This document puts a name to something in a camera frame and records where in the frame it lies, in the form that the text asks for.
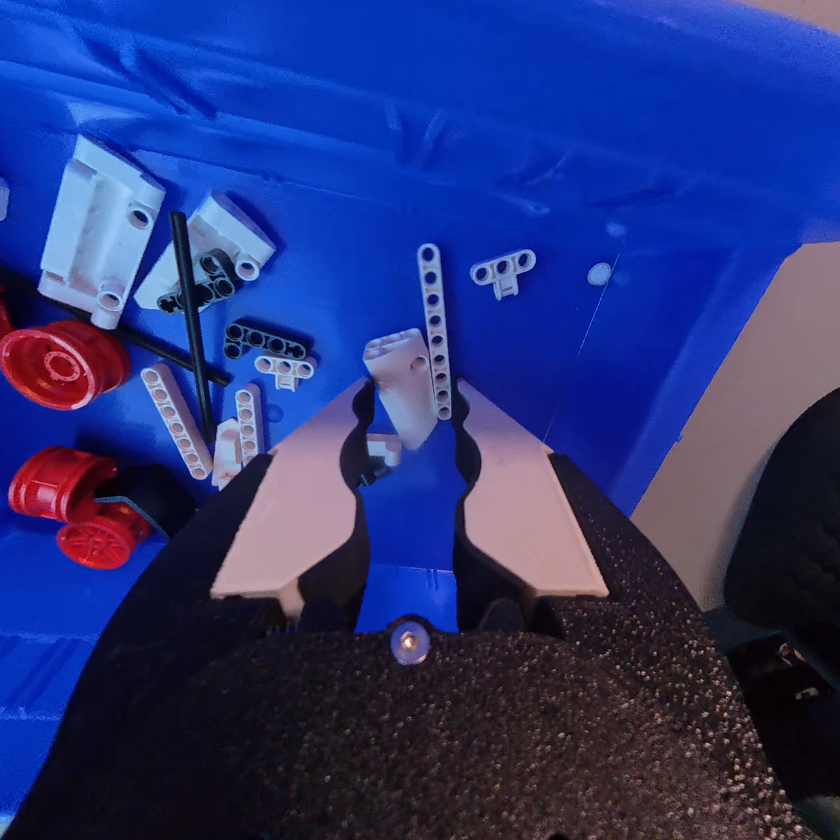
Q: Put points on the short white toy beam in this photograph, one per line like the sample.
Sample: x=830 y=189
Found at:
x=241 y=420

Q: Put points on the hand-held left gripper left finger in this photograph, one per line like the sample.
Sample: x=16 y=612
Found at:
x=295 y=518

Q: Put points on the long black toy axle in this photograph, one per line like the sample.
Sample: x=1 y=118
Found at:
x=190 y=295
x=157 y=351

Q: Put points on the long white toy beam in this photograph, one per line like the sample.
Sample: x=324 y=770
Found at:
x=428 y=289

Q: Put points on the blue plastic bin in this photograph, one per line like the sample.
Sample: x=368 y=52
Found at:
x=459 y=131

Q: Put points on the large white toy panel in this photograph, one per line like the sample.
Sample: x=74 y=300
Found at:
x=98 y=223

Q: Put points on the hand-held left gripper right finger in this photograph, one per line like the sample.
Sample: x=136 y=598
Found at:
x=525 y=518

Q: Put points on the small white toy bracket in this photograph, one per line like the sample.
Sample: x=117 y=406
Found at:
x=226 y=453

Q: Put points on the black angled toy liftarm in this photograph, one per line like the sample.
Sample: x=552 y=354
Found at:
x=233 y=344
x=220 y=282

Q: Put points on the white toy T beam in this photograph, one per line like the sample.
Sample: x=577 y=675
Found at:
x=505 y=285
x=285 y=377

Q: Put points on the red toy wheel hub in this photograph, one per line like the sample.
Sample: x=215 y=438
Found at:
x=46 y=485
x=98 y=544
x=65 y=367

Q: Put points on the white curved toy panel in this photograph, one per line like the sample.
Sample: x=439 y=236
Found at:
x=403 y=387

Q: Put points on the white wedge toy panel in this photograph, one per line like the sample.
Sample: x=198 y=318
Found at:
x=223 y=229

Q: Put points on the medium white toy beam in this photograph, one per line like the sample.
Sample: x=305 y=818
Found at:
x=152 y=384

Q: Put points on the black toy panel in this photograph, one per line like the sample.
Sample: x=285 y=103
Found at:
x=151 y=499

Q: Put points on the small white toy connector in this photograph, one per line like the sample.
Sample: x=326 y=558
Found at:
x=387 y=449

